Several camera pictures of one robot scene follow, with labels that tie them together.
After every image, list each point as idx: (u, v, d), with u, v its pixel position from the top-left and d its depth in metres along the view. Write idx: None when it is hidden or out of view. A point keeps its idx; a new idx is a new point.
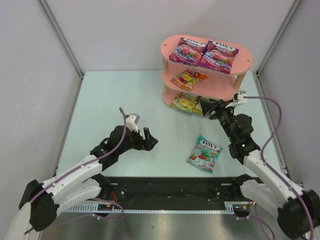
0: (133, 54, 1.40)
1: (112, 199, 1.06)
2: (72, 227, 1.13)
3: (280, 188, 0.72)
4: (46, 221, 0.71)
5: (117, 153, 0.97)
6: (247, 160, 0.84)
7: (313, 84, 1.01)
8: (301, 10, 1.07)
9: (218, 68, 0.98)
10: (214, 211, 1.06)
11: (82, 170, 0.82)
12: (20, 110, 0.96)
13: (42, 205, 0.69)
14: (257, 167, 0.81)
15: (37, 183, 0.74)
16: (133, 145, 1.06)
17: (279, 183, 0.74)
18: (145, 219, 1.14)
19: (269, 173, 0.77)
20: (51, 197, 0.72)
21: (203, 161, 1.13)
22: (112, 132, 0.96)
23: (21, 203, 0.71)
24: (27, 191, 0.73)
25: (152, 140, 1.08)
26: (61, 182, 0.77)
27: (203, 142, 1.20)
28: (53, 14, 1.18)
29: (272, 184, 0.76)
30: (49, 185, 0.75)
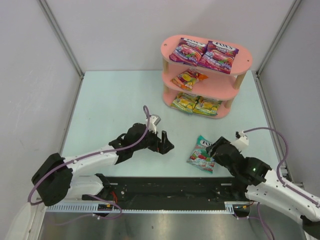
0: (133, 54, 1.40)
1: (112, 199, 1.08)
2: (72, 227, 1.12)
3: (310, 208, 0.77)
4: (56, 197, 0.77)
5: (132, 150, 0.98)
6: (265, 185, 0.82)
7: (313, 84, 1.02)
8: (301, 10, 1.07)
9: (218, 68, 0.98)
10: (215, 211, 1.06)
11: (100, 157, 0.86)
12: (20, 110, 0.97)
13: (60, 179, 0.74)
14: (278, 191, 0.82)
15: (58, 157, 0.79)
16: (148, 145, 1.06)
17: (306, 203, 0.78)
18: (145, 219, 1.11)
19: (293, 195, 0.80)
20: (70, 172, 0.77)
21: (203, 161, 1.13)
22: (131, 128, 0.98)
23: (37, 173, 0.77)
24: (48, 162, 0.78)
25: (167, 144, 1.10)
26: (81, 161, 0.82)
27: (203, 141, 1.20)
28: (53, 15, 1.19)
29: (299, 205, 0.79)
30: (70, 161, 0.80)
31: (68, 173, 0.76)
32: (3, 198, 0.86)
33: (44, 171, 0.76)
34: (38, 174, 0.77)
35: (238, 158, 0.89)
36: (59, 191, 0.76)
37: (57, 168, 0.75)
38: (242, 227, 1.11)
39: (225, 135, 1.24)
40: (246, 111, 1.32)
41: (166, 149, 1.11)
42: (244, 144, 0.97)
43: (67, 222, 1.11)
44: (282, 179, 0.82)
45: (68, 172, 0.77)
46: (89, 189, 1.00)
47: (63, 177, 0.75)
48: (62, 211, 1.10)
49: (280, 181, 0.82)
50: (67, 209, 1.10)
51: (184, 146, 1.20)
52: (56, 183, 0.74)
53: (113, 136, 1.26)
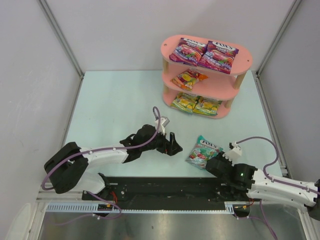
0: (133, 55, 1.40)
1: (112, 199, 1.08)
2: (72, 228, 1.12)
3: (302, 195, 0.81)
4: (67, 185, 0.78)
5: (140, 150, 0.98)
6: (256, 186, 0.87)
7: (313, 83, 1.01)
8: (301, 10, 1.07)
9: (218, 68, 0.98)
10: (215, 211, 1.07)
11: (112, 152, 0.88)
12: (20, 110, 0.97)
13: (73, 168, 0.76)
14: (269, 187, 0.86)
15: (75, 146, 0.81)
16: (156, 147, 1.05)
17: (297, 191, 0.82)
18: (145, 219, 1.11)
19: (283, 188, 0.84)
20: (85, 162, 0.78)
21: (202, 160, 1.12)
22: (141, 128, 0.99)
23: (53, 158, 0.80)
24: (65, 150, 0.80)
25: (175, 146, 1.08)
26: (95, 153, 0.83)
27: (202, 141, 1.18)
28: (53, 15, 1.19)
29: (292, 195, 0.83)
30: (86, 151, 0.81)
31: (83, 161, 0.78)
32: (3, 198, 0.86)
33: (58, 158, 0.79)
34: (53, 159, 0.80)
35: (226, 168, 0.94)
36: (72, 180, 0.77)
37: (71, 156, 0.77)
38: (242, 227, 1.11)
39: (225, 134, 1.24)
40: (246, 111, 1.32)
41: (174, 151, 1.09)
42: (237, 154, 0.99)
43: (67, 222, 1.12)
44: (269, 175, 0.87)
45: (83, 160, 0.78)
46: (92, 186, 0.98)
47: (78, 165, 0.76)
48: (62, 211, 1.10)
49: (268, 177, 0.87)
50: (67, 210, 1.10)
51: (184, 146, 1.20)
52: (70, 170, 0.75)
53: (113, 136, 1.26)
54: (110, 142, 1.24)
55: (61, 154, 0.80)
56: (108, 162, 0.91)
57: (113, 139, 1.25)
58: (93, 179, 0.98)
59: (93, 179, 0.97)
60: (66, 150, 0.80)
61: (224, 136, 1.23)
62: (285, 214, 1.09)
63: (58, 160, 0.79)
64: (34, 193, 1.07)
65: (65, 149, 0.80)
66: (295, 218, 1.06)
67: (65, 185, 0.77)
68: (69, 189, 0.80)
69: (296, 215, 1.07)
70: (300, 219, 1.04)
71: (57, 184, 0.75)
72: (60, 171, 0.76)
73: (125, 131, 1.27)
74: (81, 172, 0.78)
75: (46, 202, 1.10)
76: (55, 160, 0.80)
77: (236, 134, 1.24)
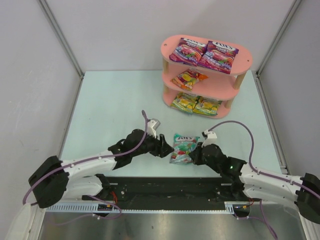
0: (133, 54, 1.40)
1: (112, 199, 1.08)
2: (72, 228, 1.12)
3: (285, 187, 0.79)
4: (50, 199, 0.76)
5: (130, 156, 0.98)
6: (244, 179, 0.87)
7: (314, 83, 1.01)
8: (302, 10, 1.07)
9: (218, 68, 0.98)
10: (215, 211, 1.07)
11: (98, 161, 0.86)
12: (20, 110, 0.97)
13: (55, 182, 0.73)
14: (255, 180, 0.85)
15: (56, 160, 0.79)
16: (149, 150, 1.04)
17: (281, 183, 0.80)
18: (145, 219, 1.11)
19: (268, 180, 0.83)
20: (66, 176, 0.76)
21: (184, 155, 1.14)
22: (131, 133, 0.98)
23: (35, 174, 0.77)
24: (46, 164, 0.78)
25: (166, 148, 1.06)
26: (78, 165, 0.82)
27: (178, 138, 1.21)
28: (53, 14, 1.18)
29: (276, 188, 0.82)
30: (67, 165, 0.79)
31: (63, 176, 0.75)
32: (3, 198, 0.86)
33: (41, 173, 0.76)
34: (35, 175, 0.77)
35: (222, 158, 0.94)
36: (55, 194, 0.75)
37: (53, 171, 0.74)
38: (243, 227, 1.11)
39: (225, 134, 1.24)
40: (246, 110, 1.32)
41: (165, 153, 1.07)
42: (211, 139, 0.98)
43: (67, 222, 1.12)
44: (255, 168, 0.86)
45: (64, 175, 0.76)
46: (88, 190, 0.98)
47: (60, 180, 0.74)
48: (62, 210, 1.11)
49: (253, 169, 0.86)
50: (67, 209, 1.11)
51: None
52: (52, 186, 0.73)
53: (112, 136, 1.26)
54: (110, 142, 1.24)
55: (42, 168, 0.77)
56: (96, 171, 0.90)
57: (113, 140, 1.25)
58: (85, 183, 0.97)
59: (87, 184, 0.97)
60: (47, 164, 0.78)
61: (224, 136, 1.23)
62: (285, 214, 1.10)
63: (40, 175, 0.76)
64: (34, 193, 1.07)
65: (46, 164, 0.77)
66: (295, 218, 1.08)
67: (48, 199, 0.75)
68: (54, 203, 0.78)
69: (296, 215, 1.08)
70: (300, 219, 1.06)
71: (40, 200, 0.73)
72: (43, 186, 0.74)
73: (125, 131, 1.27)
74: (63, 186, 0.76)
75: None
76: (37, 175, 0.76)
77: (236, 134, 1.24)
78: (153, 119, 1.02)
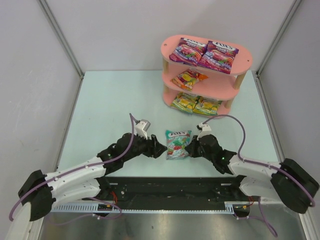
0: (133, 54, 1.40)
1: (112, 199, 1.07)
2: (72, 228, 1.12)
3: (263, 172, 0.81)
4: (39, 213, 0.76)
5: (122, 161, 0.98)
6: (232, 167, 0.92)
7: (313, 83, 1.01)
8: (302, 10, 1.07)
9: (218, 68, 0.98)
10: (214, 211, 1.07)
11: (85, 171, 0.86)
12: (20, 109, 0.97)
13: (40, 197, 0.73)
14: (240, 167, 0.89)
15: (40, 174, 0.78)
16: (142, 152, 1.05)
17: (260, 168, 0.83)
18: (145, 218, 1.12)
19: (250, 166, 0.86)
20: (50, 191, 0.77)
21: (180, 150, 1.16)
22: (120, 138, 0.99)
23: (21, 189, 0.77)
24: (31, 179, 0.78)
25: (159, 147, 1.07)
26: (63, 178, 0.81)
27: (171, 134, 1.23)
28: (52, 14, 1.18)
29: (258, 173, 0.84)
30: (51, 179, 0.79)
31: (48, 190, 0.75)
32: (3, 198, 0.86)
33: (27, 188, 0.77)
34: (22, 190, 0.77)
35: (218, 148, 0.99)
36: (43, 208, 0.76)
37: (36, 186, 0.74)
38: (243, 227, 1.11)
39: (225, 134, 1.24)
40: (246, 110, 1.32)
41: (158, 153, 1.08)
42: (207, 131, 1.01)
43: (67, 222, 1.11)
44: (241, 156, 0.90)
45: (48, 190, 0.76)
46: (84, 194, 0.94)
47: (44, 195, 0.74)
48: (62, 210, 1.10)
49: (239, 158, 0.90)
50: (67, 209, 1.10)
51: None
52: (37, 201, 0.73)
53: (112, 136, 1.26)
54: (109, 142, 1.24)
55: (27, 183, 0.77)
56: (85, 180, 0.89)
57: (113, 140, 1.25)
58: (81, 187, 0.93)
59: (81, 189, 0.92)
60: (31, 179, 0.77)
61: (224, 136, 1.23)
62: (285, 213, 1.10)
63: (26, 190, 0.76)
64: None
65: (30, 179, 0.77)
66: (295, 218, 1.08)
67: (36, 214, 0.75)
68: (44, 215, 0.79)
69: (296, 215, 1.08)
70: (300, 219, 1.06)
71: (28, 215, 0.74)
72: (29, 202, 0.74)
73: (125, 131, 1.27)
74: (49, 200, 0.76)
75: None
76: (23, 190, 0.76)
77: (236, 134, 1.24)
78: (143, 121, 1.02)
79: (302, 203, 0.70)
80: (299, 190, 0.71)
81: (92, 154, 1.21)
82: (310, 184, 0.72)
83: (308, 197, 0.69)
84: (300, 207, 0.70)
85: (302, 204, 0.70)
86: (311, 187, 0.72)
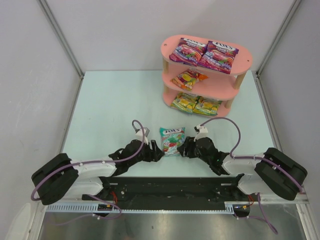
0: (133, 54, 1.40)
1: (112, 199, 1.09)
2: (71, 228, 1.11)
3: (250, 164, 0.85)
4: (54, 196, 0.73)
5: (128, 165, 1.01)
6: (225, 165, 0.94)
7: (313, 83, 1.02)
8: (302, 10, 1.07)
9: (218, 68, 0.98)
10: (214, 211, 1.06)
11: (101, 166, 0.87)
12: (20, 109, 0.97)
13: (64, 178, 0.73)
14: (234, 165, 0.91)
15: (65, 157, 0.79)
16: (143, 158, 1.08)
17: (247, 161, 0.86)
18: (145, 219, 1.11)
19: (241, 162, 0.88)
20: (76, 174, 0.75)
21: (175, 147, 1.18)
22: (130, 143, 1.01)
23: (42, 169, 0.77)
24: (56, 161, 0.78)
25: (159, 152, 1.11)
26: (85, 165, 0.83)
27: (166, 131, 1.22)
28: (53, 14, 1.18)
29: (246, 166, 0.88)
30: (76, 163, 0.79)
31: (73, 172, 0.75)
32: (3, 198, 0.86)
33: (49, 169, 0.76)
34: (42, 170, 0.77)
35: (213, 151, 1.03)
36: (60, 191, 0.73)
37: (63, 167, 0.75)
38: (243, 227, 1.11)
39: (225, 134, 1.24)
40: (246, 110, 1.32)
41: (159, 156, 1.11)
42: (204, 133, 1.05)
43: (67, 222, 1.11)
44: (230, 153, 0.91)
45: (73, 172, 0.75)
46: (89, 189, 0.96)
47: (68, 176, 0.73)
48: (62, 210, 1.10)
49: (230, 156, 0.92)
50: (67, 209, 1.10)
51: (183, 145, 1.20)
52: (59, 183, 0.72)
53: (112, 136, 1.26)
54: (109, 142, 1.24)
55: (50, 164, 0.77)
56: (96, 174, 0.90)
57: (113, 139, 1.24)
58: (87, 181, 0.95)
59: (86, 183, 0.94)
60: (56, 161, 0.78)
61: (225, 137, 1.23)
62: (285, 214, 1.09)
63: (48, 171, 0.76)
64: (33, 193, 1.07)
65: (55, 161, 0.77)
66: (295, 218, 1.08)
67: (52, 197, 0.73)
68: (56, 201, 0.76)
69: (296, 215, 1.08)
70: (300, 219, 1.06)
71: (43, 197, 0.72)
72: (49, 183, 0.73)
73: (125, 131, 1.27)
74: (71, 183, 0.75)
75: None
76: (44, 171, 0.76)
77: (236, 134, 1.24)
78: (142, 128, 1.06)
79: (290, 188, 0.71)
80: (286, 176, 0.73)
81: (92, 153, 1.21)
82: (296, 170, 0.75)
83: (295, 182, 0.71)
84: (288, 192, 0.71)
85: (290, 189, 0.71)
86: (297, 174, 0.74)
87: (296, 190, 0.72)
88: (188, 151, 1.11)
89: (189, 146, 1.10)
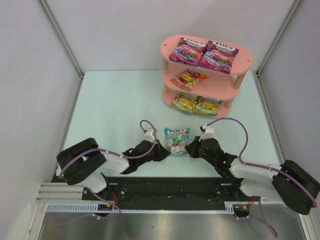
0: (133, 54, 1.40)
1: (112, 199, 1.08)
2: (71, 229, 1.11)
3: (265, 174, 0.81)
4: (79, 177, 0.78)
5: (137, 165, 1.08)
6: (233, 170, 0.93)
7: (313, 83, 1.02)
8: (301, 10, 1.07)
9: (218, 68, 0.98)
10: (215, 211, 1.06)
11: (119, 159, 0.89)
12: (20, 109, 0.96)
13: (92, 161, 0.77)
14: (241, 170, 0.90)
15: (93, 141, 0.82)
16: (151, 158, 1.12)
17: (261, 171, 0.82)
18: (145, 219, 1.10)
19: (251, 169, 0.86)
20: (104, 158, 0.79)
21: (178, 147, 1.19)
22: (139, 143, 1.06)
23: (70, 148, 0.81)
24: (84, 142, 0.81)
25: (164, 151, 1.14)
26: (109, 154, 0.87)
27: (170, 131, 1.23)
28: (53, 14, 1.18)
29: (259, 176, 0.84)
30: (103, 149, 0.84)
31: (101, 157, 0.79)
32: (3, 198, 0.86)
33: (77, 149, 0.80)
34: (71, 149, 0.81)
35: (219, 152, 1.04)
36: (86, 173, 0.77)
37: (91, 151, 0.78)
38: (242, 227, 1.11)
39: (225, 134, 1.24)
40: (246, 110, 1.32)
41: (164, 155, 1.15)
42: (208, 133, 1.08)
43: (67, 222, 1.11)
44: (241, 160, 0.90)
45: (102, 156, 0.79)
46: (95, 185, 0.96)
47: (97, 160, 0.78)
48: (61, 211, 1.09)
49: (240, 161, 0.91)
50: (67, 210, 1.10)
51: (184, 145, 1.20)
52: (88, 164, 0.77)
53: (112, 136, 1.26)
54: (109, 142, 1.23)
55: (79, 145, 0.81)
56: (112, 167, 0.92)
57: (113, 139, 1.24)
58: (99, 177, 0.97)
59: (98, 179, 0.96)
60: (85, 143, 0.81)
61: (226, 137, 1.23)
62: (285, 214, 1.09)
63: (76, 152, 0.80)
64: (34, 193, 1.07)
65: (84, 143, 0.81)
66: (295, 218, 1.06)
67: (78, 176, 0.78)
68: (79, 182, 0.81)
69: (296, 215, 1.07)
70: (300, 219, 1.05)
71: (69, 175, 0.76)
72: (77, 164, 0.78)
73: (125, 131, 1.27)
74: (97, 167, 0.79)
75: (46, 202, 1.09)
76: (73, 150, 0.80)
77: (236, 134, 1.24)
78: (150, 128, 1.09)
79: (304, 203, 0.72)
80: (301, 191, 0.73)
81: None
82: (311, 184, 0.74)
83: (311, 198, 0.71)
84: (302, 207, 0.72)
85: (305, 204, 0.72)
86: (312, 189, 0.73)
87: (311, 204, 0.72)
88: (192, 151, 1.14)
89: (197, 146, 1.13)
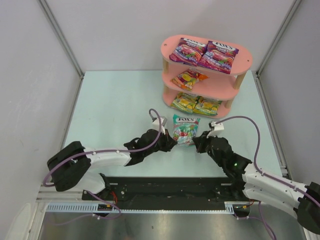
0: (133, 54, 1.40)
1: (112, 199, 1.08)
2: (71, 229, 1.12)
3: (287, 193, 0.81)
4: (67, 184, 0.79)
5: (143, 155, 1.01)
6: (247, 177, 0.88)
7: (313, 83, 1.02)
8: (301, 10, 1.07)
9: (218, 68, 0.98)
10: (215, 211, 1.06)
11: (115, 154, 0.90)
12: (20, 110, 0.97)
13: (75, 167, 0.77)
14: (257, 180, 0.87)
15: (79, 145, 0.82)
16: (158, 149, 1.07)
17: (284, 188, 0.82)
18: (145, 219, 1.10)
19: (271, 182, 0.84)
20: (88, 162, 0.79)
21: (186, 137, 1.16)
22: (145, 132, 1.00)
23: (56, 155, 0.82)
24: (69, 147, 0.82)
25: (171, 141, 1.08)
26: (98, 154, 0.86)
27: (178, 119, 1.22)
28: (53, 14, 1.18)
29: (279, 192, 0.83)
30: (90, 152, 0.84)
31: (84, 161, 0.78)
32: (3, 198, 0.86)
33: (61, 156, 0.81)
34: (56, 156, 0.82)
35: (230, 154, 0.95)
36: (72, 179, 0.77)
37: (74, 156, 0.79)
38: (242, 227, 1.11)
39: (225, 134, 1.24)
40: (246, 110, 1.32)
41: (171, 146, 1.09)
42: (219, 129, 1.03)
43: (67, 222, 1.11)
44: (259, 169, 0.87)
45: (86, 160, 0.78)
46: (94, 185, 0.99)
47: (80, 165, 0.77)
48: (62, 211, 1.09)
49: (258, 170, 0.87)
50: (67, 210, 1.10)
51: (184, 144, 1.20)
52: (72, 170, 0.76)
53: (112, 136, 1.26)
54: (109, 142, 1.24)
55: (65, 151, 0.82)
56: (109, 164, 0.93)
57: (113, 139, 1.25)
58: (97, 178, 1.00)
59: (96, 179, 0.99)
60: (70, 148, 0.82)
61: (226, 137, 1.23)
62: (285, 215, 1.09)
63: (61, 158, 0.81)
64: (34, 193, 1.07)
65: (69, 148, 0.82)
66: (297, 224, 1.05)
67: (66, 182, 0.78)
68: (69, 188, 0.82)
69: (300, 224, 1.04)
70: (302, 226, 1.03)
71: (57, 182, 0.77)
72: (63, 170, 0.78)
73: (125, 131, 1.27)
74: (83, 172, 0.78)
75: (46, 202, 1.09)
76: (59, 157, 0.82)
77: (236, 134, 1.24)
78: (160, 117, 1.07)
79: None
80: None
81: None
82: None
83: None
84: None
85: None
86: None
87: None
88: (199, 147, 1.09)
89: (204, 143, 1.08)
